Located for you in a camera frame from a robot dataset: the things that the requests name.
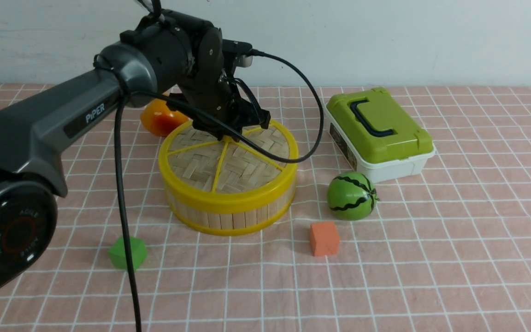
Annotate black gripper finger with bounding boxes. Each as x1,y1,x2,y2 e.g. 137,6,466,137
210,130,228,141
260,119,270,130

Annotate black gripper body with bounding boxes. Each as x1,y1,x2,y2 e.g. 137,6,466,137
169,73,271,134

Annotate yellow woven steamer lid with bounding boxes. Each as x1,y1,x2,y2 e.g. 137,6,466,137
158,122,297,214

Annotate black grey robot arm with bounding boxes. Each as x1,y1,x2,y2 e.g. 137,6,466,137
0,8,271,288

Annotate bamboo steamer basket yellow rims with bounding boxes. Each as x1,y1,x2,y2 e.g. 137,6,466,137
164,178,296,236

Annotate orange toy mango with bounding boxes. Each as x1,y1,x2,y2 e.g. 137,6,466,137
140,99,189,138

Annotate green white plastic box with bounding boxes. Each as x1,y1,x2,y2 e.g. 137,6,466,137
325,88,436,184

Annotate green toy watermelon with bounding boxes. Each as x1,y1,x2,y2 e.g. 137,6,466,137
327,172,379,221

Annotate orange foam cube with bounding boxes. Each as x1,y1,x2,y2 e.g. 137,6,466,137
308,221,341,257

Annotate green foam cube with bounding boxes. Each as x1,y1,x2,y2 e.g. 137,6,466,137
108,236,148,271

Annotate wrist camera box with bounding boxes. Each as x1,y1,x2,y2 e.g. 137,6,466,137
223,39,253,69

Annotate black cable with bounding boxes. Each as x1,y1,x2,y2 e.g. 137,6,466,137
94,48,325,332

